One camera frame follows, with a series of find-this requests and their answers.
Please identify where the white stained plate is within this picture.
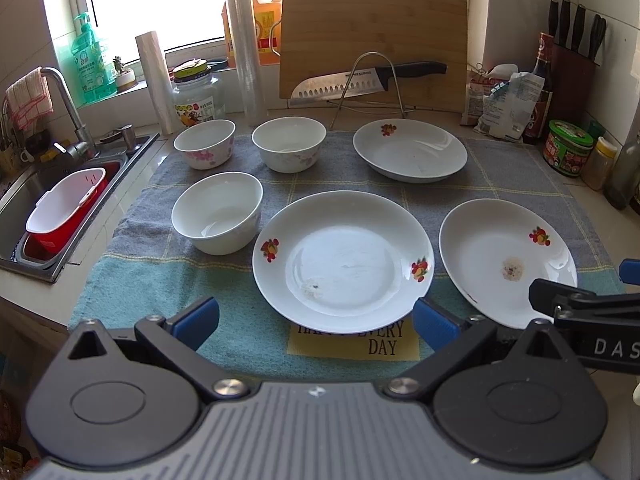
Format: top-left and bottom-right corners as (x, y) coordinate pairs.
(438, 198), (577, 330)

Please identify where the white fruit plate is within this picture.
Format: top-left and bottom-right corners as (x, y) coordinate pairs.
(252, 190), (435, 335)
(352, 118), (468, 184)

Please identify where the plain white bowl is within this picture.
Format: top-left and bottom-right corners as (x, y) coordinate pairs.
(171, 171), (264, 256)

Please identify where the pink floral bowl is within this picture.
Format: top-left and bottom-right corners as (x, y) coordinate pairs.
(174, 119), (236, 170)

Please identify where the white floral bowl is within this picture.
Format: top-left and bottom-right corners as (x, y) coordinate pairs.
(252, 116), (326, 174)

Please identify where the steel kitchen sink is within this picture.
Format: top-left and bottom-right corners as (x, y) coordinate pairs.
(1, 132), (160, 283)

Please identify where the steel kitchen faucet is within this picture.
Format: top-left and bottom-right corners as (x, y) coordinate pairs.
(39, 66), (99, 159)

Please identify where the grey blue dish towel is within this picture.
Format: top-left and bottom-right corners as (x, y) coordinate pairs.
(72, 132), (623, 380)

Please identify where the clear glass oil bottle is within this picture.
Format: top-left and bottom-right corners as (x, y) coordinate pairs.
(604, 133), (640, 210)

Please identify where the yellow lid spice jar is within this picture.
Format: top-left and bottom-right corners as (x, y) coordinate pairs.
(580, 136), (618, 191)

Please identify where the green lid sauce tub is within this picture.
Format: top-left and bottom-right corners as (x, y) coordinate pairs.
(542, 120), (594, 178)

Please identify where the red wash basin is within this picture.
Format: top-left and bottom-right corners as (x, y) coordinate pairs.
(13, 157), (126, 268)

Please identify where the dark soy sauce bottle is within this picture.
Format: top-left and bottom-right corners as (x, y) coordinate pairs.
(523, 32), (553, 144)

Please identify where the white printed food bag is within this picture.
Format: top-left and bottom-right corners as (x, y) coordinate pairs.
(474, 72), (544, 142)

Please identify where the dark knife block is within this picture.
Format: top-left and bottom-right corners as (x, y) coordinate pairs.
(548, 0), (608, 125)

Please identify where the red white paper bag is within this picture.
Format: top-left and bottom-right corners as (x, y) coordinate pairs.
(460, 63), (518, 127)

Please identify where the glass jar yellow lid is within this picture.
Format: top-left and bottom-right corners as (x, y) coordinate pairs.
(172, 58), (226, 128)

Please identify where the small potted plant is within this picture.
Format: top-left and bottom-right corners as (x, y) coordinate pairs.
(113, 56), (137, 93)

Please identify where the green dish soap bottle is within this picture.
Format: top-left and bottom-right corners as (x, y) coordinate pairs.
(70, 12), (117, 104)

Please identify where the red checked dish cloth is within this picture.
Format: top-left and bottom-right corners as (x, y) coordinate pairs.
(6, 67), (53, 130)

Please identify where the short cling film roll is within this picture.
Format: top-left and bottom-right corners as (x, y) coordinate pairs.
(136, 32), (182, 138)

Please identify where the tall cling film roll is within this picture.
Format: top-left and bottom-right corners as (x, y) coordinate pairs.
(227, 0), (267, 127)

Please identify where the bamboo cutting board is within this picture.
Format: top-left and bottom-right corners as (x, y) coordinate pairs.
(279, 0), (468, 113)

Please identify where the orange cooking wine jug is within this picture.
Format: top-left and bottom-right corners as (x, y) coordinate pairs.
(252, 0), (282, 65)

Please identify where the black handled kitchen knife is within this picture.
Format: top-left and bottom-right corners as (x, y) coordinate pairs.
(290, 62), (448, 102)

